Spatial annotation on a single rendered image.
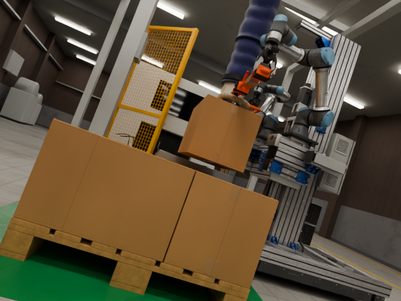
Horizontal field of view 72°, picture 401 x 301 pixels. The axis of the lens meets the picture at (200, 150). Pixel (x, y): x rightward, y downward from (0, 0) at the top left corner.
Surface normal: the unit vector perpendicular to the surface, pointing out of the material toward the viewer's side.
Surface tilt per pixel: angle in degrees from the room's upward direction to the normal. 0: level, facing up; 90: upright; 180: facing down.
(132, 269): 90
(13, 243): 90
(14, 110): 90
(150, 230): 90
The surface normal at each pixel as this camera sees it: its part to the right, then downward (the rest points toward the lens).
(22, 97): 0.25, 0.01
